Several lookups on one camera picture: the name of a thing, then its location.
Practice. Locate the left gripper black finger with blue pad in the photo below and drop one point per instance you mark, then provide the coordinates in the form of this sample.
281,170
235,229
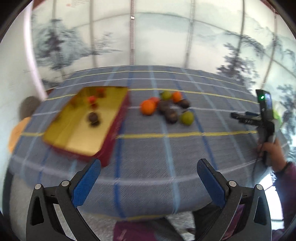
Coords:
42,220
254,222

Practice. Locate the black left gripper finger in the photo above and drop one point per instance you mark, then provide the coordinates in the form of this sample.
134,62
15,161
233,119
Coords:
247,119
252,113

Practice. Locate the dark brown fruit front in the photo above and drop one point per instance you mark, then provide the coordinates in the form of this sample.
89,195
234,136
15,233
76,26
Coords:
93,118

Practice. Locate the dark brown fruit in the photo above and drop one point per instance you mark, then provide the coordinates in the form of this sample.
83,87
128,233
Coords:
163,105
184,103
171,116
93,118

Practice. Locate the purple sleeve forearm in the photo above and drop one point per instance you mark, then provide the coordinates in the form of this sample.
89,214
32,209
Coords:
285,187

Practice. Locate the person's right hand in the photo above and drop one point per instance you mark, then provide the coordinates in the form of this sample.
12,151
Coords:
278,161

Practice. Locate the large green tomato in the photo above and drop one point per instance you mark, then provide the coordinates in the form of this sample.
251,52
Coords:
187,118

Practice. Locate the dark brown fruit far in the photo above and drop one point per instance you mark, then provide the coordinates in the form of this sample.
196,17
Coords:
184,103

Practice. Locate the painted folding screen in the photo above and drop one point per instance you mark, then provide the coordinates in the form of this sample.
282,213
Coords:
248,41

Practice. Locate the small orange fruit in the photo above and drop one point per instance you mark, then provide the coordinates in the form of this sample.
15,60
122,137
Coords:
176,97

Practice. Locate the blue plaid tablecloth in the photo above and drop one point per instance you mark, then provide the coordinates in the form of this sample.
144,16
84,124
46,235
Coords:
152,170

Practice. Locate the dark brown fruit middle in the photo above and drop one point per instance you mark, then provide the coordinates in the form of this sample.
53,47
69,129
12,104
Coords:
171,116

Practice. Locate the small green tomato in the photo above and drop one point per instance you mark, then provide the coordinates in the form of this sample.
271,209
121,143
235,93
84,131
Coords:
166,95

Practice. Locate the dark brown fruit upper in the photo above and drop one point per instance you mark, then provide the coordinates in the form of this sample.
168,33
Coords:
163,105

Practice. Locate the orange plastic stool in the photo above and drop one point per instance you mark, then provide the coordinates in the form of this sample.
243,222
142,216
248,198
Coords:
16,133

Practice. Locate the small red tomato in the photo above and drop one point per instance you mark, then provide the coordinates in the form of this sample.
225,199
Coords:
155,100

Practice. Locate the red gold tin box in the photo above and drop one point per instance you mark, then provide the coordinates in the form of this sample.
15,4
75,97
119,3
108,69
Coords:
71,134

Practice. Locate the large orange fruit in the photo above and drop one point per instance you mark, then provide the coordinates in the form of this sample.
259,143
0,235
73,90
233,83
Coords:
147,107

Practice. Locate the round grey millstone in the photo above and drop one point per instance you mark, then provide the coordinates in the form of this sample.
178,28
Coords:
28,106

